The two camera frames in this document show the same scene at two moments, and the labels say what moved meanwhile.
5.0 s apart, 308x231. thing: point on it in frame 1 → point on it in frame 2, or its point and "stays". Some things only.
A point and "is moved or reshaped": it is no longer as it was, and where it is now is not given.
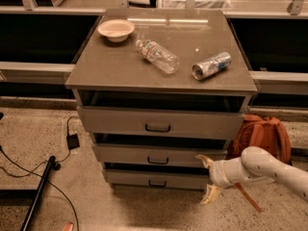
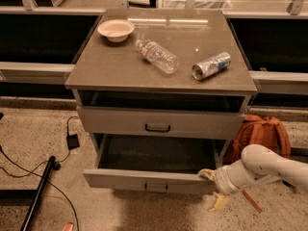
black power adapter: x=72 y=141 stays
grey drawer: x=158 y=153 is moved or reshaped
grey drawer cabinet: x=160 y=89 stays
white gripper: x=218 y=173 → x=221 y=181
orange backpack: x=268 y=133 stays
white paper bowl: x=115 y=31 stays
